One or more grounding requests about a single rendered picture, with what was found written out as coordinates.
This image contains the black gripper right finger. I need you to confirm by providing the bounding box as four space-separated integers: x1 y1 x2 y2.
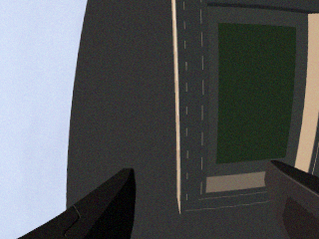
264 159 319 239

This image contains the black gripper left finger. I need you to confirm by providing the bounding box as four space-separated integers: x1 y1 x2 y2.
17 167 136 239

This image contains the dark grey wall panel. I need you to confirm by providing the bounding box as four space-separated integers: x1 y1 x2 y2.
65 0 284 239

